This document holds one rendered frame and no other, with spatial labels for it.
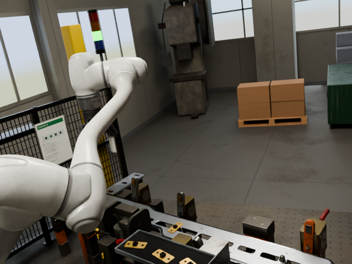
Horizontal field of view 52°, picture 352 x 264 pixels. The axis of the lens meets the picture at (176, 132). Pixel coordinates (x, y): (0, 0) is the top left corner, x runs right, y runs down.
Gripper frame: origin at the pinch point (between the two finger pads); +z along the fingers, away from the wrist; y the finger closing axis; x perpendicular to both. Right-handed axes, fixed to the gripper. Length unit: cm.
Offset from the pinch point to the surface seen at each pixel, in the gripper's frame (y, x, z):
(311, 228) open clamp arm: 38, -71, 38
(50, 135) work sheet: 32, 90, 10
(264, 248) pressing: 29, -55, 46
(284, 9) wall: 674, 189, -33
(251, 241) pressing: 31, -48, 46
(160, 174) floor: 233, 194, 145
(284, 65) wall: 673, 193, 84
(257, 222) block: 41, -46, 43
